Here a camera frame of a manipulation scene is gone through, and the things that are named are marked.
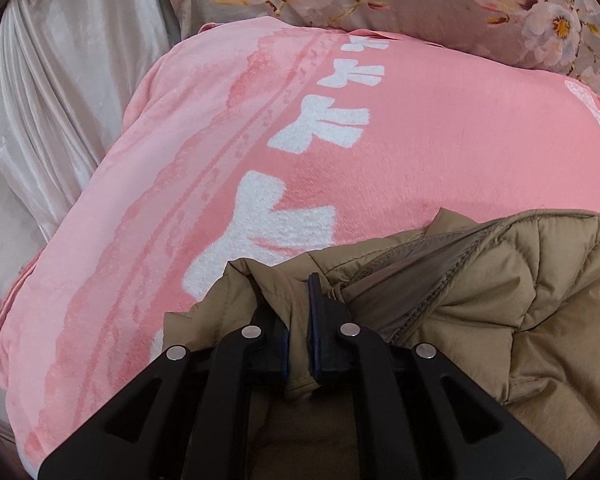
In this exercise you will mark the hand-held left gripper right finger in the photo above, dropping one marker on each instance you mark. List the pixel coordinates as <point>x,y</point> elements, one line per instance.
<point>316,340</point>

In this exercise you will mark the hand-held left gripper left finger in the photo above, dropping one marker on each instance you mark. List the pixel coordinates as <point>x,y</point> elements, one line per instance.
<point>282,355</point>

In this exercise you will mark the grey floral quilt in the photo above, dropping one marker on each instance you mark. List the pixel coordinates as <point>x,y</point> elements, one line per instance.
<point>420,0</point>

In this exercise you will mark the white satin curtain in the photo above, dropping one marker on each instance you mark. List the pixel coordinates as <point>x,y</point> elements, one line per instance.
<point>75,60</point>

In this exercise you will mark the tan quilted jacket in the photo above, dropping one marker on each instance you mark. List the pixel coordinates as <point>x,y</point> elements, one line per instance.
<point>520,300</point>

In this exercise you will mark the pink fleece blanket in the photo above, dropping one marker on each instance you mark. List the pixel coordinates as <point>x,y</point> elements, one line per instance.
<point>430,135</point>

